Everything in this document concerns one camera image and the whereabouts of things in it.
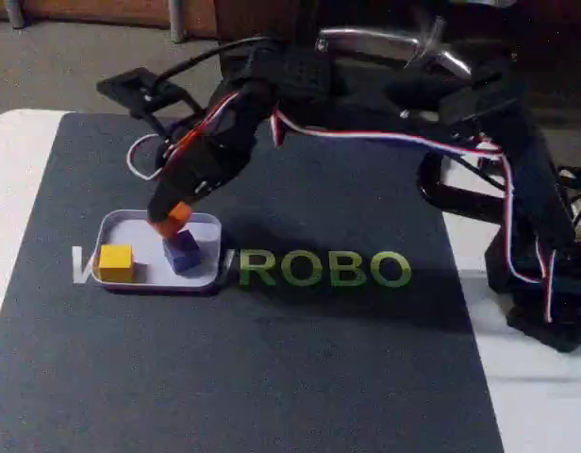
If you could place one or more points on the orange cube block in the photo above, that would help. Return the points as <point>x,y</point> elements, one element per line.
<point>177,224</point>

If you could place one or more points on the purple cube block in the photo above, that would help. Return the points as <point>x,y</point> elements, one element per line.
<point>182,255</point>

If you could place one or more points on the yellow cube block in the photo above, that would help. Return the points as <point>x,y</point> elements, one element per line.
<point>115,264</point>

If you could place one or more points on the white rectangular tray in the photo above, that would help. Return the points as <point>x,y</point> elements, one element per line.
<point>144,236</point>

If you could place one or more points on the grey metal table leg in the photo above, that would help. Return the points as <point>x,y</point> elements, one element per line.
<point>178,21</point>
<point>14,14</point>

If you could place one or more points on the black mat with ROBO print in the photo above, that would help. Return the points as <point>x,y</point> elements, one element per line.
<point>224,368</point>

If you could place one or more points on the chrome office chair base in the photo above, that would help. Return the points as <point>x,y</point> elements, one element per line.
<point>366,40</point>

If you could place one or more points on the black table clamp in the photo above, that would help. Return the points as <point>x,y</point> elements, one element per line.
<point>460,200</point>

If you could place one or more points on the black gripper camera mount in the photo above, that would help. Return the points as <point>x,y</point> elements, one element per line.
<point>130,87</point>

